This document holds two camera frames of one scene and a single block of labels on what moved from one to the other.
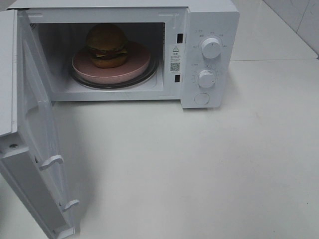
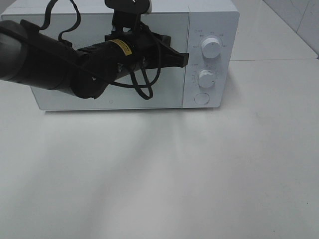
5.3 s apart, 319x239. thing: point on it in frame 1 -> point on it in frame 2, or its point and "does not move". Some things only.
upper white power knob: [211, 48] does not move
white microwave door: [30, 154] -> [159, 88]
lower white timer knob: [207, 78] does not move
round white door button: [202, 98] does not move
